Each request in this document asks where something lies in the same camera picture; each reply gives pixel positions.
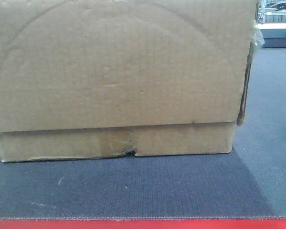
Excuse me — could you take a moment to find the red conveyor edge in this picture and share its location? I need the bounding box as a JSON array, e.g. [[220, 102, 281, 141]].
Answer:
[[0, 219, 286, 229]]

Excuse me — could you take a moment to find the brown cardboard carton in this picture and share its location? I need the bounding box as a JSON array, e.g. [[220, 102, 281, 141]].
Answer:
[[0, 0, 258, 162]]

